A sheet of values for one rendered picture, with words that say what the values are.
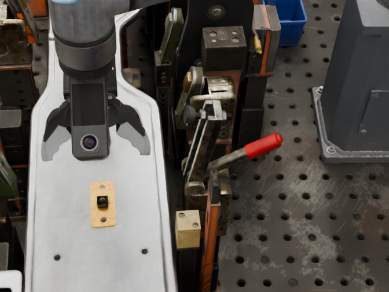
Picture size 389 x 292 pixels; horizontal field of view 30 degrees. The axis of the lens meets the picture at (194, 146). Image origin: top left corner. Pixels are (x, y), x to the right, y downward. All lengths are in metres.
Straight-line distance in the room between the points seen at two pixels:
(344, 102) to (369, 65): 0.13
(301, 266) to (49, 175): 0.55
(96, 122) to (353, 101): 0.71
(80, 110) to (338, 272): 0.73
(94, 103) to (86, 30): 0.11
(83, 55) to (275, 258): 0.72
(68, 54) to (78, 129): 0.10
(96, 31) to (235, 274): 0.71
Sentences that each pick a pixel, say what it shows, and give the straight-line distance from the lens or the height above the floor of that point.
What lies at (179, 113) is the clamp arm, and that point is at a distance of 1.25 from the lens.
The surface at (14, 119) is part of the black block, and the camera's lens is 1.29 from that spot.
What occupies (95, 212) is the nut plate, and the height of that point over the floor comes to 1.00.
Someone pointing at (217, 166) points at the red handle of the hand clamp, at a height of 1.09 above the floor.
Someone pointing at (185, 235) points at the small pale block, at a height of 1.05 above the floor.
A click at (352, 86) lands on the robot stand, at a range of 1.47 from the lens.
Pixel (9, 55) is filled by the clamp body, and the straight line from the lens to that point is 1.44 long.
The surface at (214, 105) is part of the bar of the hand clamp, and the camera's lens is 0.99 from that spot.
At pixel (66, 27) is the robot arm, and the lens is 0.85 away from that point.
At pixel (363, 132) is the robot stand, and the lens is 1.55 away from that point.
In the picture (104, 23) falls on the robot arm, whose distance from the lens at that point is 0.85.
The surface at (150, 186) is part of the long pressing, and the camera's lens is 1.17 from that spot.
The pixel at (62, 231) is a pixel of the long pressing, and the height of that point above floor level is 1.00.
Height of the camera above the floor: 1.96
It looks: 52 degrees down
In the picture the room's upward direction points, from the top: 4 degrees clockwise
